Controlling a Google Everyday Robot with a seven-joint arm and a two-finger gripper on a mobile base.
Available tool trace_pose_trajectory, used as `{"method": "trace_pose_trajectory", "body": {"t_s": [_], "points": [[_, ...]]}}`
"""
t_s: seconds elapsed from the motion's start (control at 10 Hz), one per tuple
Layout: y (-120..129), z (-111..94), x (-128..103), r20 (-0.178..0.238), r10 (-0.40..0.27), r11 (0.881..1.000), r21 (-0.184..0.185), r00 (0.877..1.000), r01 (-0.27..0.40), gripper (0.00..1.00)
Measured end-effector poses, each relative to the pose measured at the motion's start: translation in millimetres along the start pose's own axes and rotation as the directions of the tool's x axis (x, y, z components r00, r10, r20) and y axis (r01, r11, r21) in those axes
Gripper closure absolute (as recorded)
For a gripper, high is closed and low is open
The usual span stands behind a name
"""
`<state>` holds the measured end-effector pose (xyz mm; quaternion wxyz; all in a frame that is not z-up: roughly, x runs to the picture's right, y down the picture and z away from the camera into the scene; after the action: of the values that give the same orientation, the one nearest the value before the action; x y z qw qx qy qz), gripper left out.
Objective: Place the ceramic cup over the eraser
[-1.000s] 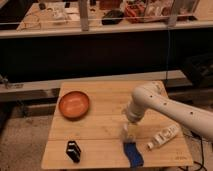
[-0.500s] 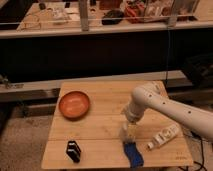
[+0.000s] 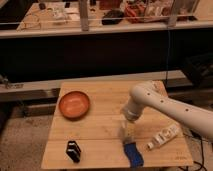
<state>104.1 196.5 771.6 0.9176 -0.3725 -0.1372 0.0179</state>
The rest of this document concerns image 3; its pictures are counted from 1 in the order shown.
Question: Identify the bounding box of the red object on shelf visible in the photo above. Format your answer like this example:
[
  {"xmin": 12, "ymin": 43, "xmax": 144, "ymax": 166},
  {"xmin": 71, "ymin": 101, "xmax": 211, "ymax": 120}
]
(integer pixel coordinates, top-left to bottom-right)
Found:
[{"xmin": 124, "ymin": 4, "xmax": 145, "ymax": 23}]

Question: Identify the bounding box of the black cable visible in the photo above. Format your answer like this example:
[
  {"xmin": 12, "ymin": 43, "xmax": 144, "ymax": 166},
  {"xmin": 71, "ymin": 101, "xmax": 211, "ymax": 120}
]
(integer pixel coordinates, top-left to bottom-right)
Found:
[{"xmin": 186, "ymin": 129, "xmax": 213, "ymax": 171}]

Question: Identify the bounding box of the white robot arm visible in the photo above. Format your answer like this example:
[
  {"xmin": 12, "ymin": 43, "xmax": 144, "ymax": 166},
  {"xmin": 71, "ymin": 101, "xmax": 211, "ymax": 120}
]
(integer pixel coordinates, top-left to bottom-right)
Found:
[{"xmin": 122, "ymin": 81, "xmax": 213, "ymax": 143}]

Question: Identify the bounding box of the black eraser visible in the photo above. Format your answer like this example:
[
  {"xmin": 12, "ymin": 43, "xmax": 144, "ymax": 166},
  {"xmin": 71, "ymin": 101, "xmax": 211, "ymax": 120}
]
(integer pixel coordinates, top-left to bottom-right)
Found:
[{"xmin": 66, "ymin": 141, "xmax": 81, "ymax": 163}]

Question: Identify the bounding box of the blue cloth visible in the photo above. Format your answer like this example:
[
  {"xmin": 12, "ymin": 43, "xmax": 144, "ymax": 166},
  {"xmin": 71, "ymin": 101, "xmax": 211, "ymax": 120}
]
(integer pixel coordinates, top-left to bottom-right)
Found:
[{"xmin": 123, "ymin": 142, "xmax": 144, "ymax": 168}]

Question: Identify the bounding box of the orange wooden bowl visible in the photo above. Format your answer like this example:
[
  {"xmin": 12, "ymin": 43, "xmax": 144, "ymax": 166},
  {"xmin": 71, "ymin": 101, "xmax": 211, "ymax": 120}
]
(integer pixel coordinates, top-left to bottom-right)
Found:
[{"xmin": 59, "ymin": 91, "xmax": 90, "ymax": 119}]

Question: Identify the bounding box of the black bag on shelf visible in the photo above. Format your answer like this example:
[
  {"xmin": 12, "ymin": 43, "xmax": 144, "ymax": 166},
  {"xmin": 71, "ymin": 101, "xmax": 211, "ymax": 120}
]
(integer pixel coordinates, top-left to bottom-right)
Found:
[{"xmin": 102, "ymin": 10, "xmax": 124, "ymax": 25}]

